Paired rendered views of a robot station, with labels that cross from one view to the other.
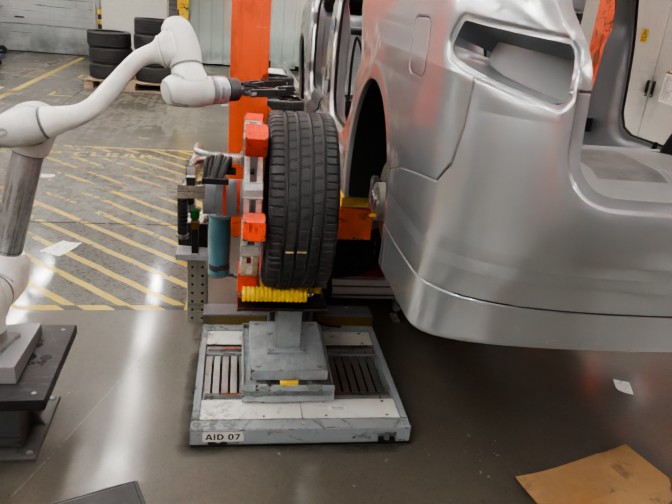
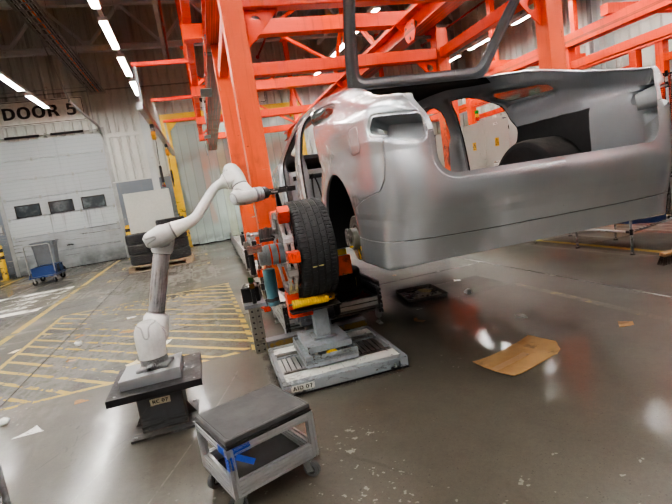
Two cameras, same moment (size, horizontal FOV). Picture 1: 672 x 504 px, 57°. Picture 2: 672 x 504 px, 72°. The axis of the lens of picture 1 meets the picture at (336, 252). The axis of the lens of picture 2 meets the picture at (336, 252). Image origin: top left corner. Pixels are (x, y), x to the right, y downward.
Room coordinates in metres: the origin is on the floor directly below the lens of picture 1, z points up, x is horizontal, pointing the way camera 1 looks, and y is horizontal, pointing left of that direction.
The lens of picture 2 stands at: (-0.89, 0.22, 1.23)
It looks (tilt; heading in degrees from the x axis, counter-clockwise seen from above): 8 degrees down; 356
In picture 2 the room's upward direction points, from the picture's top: 9 degrees counter-clockwise
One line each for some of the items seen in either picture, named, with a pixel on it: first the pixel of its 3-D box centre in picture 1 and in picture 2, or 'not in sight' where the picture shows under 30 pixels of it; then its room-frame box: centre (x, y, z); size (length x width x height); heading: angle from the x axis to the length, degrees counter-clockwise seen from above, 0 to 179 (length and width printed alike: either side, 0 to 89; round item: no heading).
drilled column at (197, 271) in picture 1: (197, 280); (257, 326); (2.83, 0.68, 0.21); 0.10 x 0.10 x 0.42; 10
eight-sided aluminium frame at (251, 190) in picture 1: (250, 198); (284, 252); (2.24, 0.34, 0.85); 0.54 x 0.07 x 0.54; 10
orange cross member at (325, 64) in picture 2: not in sight; (339, 74); (4.91, -0.57, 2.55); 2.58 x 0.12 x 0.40; 100
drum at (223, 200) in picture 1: (231, 197); (273, 254); (2.23, 0.41, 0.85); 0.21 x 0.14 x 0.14; 100
